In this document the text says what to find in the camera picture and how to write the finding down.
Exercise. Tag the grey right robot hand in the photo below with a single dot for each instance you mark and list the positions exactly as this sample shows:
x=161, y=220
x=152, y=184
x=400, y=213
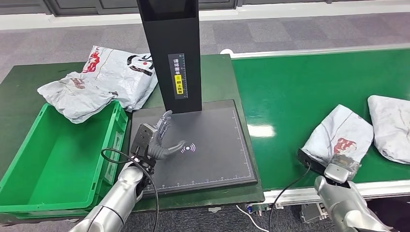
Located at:
x=352, y=166

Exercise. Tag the black scanner machine with tower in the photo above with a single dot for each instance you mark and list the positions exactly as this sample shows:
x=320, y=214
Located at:
x=173, y=32

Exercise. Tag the green conveyor belt aluminium frame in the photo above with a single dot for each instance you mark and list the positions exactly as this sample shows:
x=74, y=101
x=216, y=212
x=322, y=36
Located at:
x=304, y=80

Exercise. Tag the dark grey cabinet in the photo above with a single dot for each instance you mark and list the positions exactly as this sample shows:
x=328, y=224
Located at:
x=128, y=6

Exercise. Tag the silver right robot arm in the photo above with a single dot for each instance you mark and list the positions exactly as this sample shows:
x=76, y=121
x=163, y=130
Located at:
x=342, y=198

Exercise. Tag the white parcel bag red print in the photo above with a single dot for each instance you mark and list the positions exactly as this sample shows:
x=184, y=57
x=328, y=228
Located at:
x=77, y=99
x=339, y=128
x=390, y=128

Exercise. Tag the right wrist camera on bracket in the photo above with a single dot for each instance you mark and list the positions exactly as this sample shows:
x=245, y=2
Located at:
x=309, y=161

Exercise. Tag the green plastic crate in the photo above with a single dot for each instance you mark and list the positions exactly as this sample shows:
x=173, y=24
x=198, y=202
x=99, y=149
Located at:
x=64, y=153

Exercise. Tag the large white parcel black print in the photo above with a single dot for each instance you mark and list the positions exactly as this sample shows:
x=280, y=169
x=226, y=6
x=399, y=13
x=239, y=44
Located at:
x=128, y=80

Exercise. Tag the ruler label sticker yellow patch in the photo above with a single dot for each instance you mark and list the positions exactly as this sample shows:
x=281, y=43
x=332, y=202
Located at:
x=178, y=65

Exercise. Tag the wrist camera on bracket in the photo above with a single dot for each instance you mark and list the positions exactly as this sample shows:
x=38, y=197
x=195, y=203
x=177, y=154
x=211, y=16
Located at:
x=142, y=141
x=309, y=161

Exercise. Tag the grey metal conveyor bracket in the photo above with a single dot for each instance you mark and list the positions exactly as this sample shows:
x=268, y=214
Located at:
x=309, y=213

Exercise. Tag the small white scrap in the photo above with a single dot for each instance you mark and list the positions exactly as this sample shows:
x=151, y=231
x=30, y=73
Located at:
x=214, y=210

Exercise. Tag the white round cap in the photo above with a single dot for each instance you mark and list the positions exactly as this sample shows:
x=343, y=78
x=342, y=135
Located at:
x=226, y=51

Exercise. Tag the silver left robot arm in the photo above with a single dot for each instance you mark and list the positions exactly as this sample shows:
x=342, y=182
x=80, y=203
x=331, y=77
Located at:
x=121, y=189

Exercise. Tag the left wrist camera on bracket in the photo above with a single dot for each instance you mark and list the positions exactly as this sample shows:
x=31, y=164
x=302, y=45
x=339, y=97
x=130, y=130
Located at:
x=142, y=141

